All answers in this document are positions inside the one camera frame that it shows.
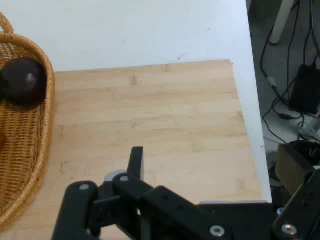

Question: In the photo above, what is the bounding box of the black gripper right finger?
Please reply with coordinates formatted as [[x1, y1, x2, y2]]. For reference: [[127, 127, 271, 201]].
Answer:
[[271, 169, 320, 240]]

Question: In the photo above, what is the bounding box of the black cable with ferrite bead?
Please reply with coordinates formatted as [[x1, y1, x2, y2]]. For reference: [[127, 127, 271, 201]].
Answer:
[[262, 96, 305, 145]]

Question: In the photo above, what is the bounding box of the black power adapter brick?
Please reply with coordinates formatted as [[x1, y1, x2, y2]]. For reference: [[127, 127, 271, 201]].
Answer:
[[288, 63, 320, 116]]

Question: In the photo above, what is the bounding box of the thin black cable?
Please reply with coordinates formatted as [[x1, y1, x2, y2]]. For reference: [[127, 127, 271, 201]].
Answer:
[[309, 0, 320, 60]]

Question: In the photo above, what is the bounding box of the black cable with white plug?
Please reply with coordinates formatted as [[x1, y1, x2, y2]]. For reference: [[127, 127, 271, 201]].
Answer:
[[259, 0, 301, 101]]

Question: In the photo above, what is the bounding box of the black round container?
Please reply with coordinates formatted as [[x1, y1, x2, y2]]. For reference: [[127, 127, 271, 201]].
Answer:
[[287, 140, 320, 167]]

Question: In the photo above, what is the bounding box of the woven wicker basket with handles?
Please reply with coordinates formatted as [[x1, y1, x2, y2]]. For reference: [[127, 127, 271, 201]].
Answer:
[[0, 11, 56, 232]]

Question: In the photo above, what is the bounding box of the white cable bundle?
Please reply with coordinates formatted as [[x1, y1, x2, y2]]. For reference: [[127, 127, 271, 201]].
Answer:
[[296, 121, 320, 141]]

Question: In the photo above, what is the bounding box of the dark purple toy eggplant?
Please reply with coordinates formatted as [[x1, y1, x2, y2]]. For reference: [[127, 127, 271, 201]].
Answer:
[[0, 57, 48, 107]]

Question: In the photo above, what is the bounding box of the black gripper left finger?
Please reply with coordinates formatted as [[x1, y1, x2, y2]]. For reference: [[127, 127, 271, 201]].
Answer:
[[51, 146, 233, 240]]

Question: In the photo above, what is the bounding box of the brown cardboard box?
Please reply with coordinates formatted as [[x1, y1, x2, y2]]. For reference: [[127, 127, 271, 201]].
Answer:
[[274, 142, 316, 196]]

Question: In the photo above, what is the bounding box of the light wooden cutting board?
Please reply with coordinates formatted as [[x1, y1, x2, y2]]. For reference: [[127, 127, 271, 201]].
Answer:
[[0, 59, 269, 240]]

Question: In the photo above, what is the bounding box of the white table leg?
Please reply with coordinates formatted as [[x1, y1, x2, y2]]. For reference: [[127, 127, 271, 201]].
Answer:
[[269, 0, 294, 45]]

